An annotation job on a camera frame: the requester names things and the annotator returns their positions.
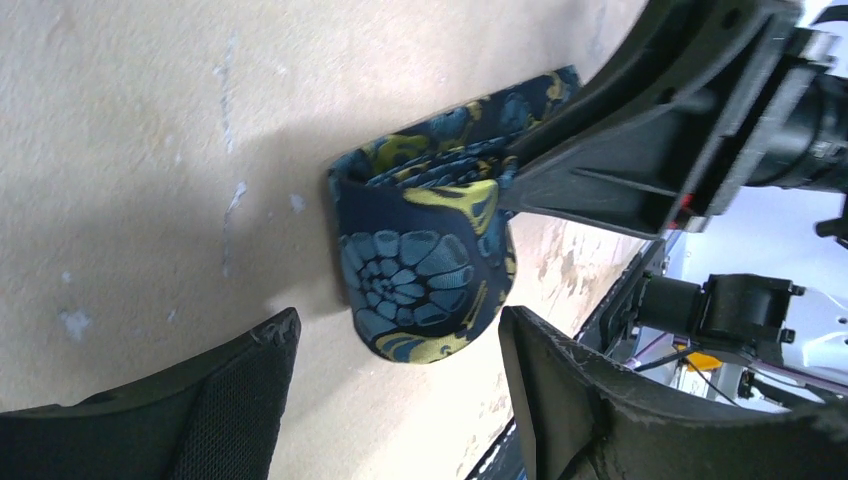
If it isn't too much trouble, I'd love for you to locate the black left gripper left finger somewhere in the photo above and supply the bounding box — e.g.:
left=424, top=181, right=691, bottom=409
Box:
left=1, top=308, right=301, bottom=479

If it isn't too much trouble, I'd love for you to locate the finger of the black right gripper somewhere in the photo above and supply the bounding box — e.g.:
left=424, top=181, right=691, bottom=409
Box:
left=501, top=99, right=726, bottom=239

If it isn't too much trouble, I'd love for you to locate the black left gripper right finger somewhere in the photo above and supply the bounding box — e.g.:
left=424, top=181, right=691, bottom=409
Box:
left=498, top=306, right=847, bottom=479

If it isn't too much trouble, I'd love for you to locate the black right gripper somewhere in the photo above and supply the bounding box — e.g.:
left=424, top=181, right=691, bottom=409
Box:
left=513, top=1, right=847, bottom=232

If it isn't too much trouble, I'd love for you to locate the navy blue shell pattern tie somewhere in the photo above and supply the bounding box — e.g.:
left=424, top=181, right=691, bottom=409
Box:
left=328, top=65, right=581, bottom=364

